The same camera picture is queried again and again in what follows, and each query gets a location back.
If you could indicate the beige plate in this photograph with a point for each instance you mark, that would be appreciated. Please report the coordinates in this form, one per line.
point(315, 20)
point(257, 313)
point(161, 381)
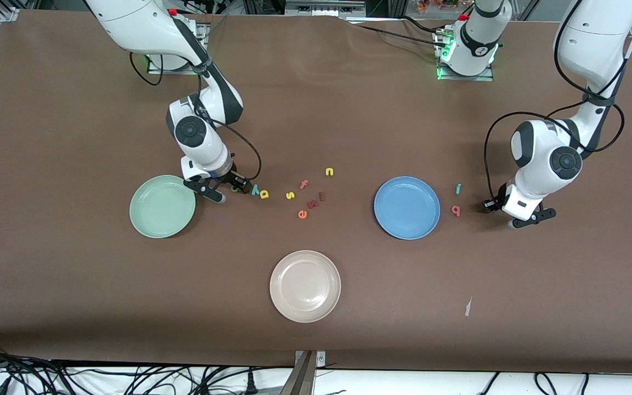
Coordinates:
point(305, 286)

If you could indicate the grey power strip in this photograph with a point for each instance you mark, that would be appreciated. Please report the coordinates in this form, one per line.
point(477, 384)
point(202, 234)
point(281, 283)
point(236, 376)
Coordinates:
point(324, 8)

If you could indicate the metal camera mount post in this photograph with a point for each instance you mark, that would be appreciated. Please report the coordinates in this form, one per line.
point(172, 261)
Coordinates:
point(302, 378)

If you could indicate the black power plug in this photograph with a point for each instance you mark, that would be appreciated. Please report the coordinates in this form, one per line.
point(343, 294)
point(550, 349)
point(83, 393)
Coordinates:
point(250, 384)

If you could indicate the white paper scrap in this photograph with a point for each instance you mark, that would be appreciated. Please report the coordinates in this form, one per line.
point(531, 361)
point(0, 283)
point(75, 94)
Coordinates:
point(468, 309)

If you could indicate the blue plate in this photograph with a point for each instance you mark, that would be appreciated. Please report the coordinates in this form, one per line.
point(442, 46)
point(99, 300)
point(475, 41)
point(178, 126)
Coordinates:
point(406, 208)

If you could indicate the green plate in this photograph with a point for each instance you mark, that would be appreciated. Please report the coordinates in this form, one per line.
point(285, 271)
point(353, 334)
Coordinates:
point(159, 208)

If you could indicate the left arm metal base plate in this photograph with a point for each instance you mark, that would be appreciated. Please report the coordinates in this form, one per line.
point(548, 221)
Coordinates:
point(486, 78)

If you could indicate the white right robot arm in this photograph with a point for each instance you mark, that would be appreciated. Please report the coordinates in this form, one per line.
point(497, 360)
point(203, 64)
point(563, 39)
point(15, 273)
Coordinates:
point(146, 24)

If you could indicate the pink foam letter q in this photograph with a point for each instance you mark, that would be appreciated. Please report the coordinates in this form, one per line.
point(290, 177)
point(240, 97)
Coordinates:
point(456, 209)

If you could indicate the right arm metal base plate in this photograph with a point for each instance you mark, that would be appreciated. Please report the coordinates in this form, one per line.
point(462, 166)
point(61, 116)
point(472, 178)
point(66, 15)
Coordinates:
point(157, 71)

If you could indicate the orange flowers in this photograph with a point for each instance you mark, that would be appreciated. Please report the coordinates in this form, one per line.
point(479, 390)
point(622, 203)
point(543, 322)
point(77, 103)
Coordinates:
point(436, 4)

